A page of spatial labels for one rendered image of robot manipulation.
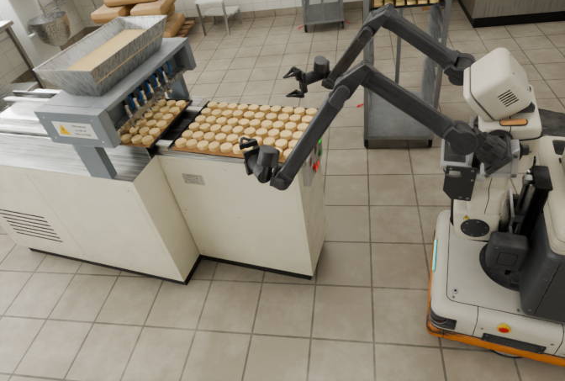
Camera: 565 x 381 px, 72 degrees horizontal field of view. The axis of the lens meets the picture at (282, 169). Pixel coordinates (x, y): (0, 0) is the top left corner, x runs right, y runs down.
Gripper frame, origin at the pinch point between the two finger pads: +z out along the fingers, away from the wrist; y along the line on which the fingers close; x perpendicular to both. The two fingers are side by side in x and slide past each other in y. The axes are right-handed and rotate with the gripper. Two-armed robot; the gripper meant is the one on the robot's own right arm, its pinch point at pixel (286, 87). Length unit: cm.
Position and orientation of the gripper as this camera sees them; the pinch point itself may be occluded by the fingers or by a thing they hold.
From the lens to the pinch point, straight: 187.2
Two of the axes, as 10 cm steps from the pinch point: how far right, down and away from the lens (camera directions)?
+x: 4.3, 5.2, -7.4
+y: -1.5, -7.6, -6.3
